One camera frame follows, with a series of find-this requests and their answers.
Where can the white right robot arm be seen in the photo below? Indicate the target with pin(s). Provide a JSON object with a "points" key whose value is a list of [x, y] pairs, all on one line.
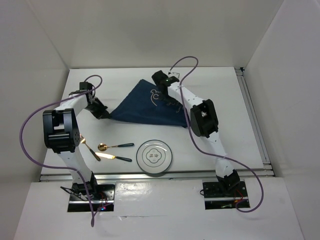
{"points": [[204, 123]]}

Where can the gold spoon black handle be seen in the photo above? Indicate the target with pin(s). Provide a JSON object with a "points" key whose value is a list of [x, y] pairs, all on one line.
{"points": [[103, 147]]}

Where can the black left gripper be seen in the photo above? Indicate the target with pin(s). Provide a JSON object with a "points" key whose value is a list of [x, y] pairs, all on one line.
{"points": [[102, 113]]}

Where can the dark blue embroidered cloth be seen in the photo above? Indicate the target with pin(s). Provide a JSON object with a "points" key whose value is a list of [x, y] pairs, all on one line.
{"points": [[145, 104]]}

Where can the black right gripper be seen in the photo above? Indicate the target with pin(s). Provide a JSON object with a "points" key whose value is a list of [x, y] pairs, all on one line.
{"points": [[164, 98]]}

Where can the gold knife black handle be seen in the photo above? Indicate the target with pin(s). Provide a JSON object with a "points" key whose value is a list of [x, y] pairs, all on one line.
{"points": [[111, 157]]}

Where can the aluminium frame rail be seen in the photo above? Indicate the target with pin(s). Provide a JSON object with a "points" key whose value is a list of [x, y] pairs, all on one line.
{"points": [[176, 175], [267, 170]]}

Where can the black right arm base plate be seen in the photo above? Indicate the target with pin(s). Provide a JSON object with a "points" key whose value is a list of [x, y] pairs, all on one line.
{"points": [[215, 198]]}

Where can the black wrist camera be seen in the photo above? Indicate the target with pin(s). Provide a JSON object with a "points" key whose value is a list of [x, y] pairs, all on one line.
{"points": [[160, 78], [85, 86]]}

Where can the gold fork black handle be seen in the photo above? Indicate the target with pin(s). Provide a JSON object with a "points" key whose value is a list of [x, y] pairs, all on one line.
{"points": [[83, 141]]}

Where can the white round dinner plate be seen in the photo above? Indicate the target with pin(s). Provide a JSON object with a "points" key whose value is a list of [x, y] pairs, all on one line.
{"points": [[154, 157]]}

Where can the aluminium frame rail right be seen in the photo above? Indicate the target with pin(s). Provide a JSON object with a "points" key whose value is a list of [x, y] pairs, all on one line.
{"points": [[267, 170]]}

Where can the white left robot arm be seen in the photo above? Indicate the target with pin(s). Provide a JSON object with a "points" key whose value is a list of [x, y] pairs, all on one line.
{"points": [[62, 136]]}

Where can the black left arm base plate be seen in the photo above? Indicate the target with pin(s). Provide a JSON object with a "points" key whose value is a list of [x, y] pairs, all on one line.
{"points": [[102, 201]]}

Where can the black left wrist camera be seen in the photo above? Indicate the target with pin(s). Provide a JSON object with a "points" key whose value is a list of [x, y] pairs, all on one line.
{"points": [[85, 86]]}

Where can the aluminium frame rail front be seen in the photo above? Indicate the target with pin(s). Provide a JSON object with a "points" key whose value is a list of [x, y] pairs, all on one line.
{"points": [[176, 175]]}

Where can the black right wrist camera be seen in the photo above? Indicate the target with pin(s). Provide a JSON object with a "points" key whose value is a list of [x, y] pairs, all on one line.
{"points": [[160, 78]]}

